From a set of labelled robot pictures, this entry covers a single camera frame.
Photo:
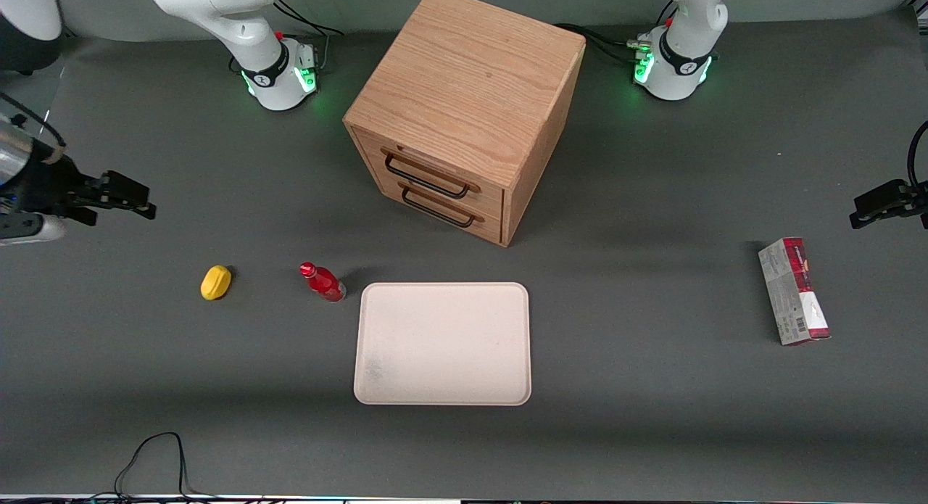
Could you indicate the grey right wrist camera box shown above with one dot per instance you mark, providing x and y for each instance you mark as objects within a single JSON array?
[{"x": 29, "y": 228}]

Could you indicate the yellow lemon toy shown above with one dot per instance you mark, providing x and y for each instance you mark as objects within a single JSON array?
[{"x": 215, "y": 282}]

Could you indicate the beige plastic tray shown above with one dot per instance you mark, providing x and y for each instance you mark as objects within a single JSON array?
[{"x": 442, "y": 344}]

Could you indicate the red coke bottle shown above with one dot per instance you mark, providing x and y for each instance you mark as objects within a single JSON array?
[{"x": 323, "y": 281}]

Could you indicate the red and grey carton box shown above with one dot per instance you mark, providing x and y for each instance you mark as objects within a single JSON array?
[{"x": 794, "y": 292}]

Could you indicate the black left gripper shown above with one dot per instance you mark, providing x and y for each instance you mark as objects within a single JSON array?
[{"x": 896, "y": 199}]

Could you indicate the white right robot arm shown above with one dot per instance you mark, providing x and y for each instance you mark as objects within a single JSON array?
[{"x": 246, "y": 25}]

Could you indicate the wooden drawer cabinet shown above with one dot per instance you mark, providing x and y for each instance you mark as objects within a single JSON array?
[{"x": 471, "y": 76}]

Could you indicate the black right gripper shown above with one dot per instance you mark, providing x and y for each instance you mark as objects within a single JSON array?
[{"x": 49, "y": 186}]

